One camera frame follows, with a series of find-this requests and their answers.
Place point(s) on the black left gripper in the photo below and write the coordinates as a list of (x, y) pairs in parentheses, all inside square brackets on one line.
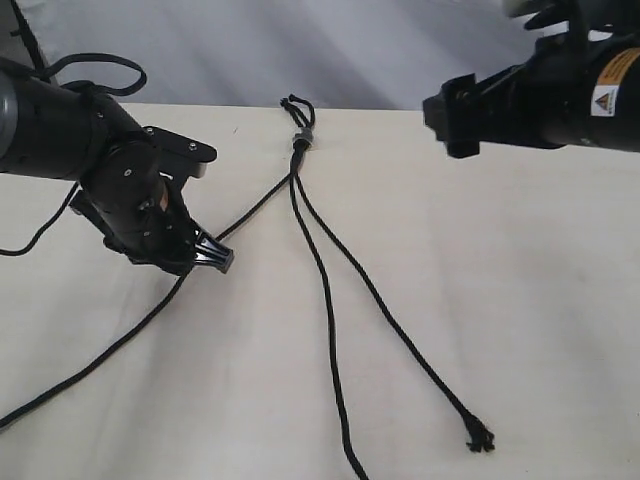
[(142, 217)]

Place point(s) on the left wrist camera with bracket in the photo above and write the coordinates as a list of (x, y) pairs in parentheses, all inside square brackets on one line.
[(180, 158)]

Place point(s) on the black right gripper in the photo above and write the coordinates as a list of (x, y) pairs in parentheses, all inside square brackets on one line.
[(507, 107)]

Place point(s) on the black frame bar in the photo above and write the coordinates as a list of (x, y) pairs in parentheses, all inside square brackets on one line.
[(26, 35)]

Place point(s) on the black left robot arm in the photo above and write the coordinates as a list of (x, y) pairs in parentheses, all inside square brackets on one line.
[(61, 132)]

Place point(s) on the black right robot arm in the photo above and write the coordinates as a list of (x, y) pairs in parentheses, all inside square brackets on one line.
[(580, 87)]

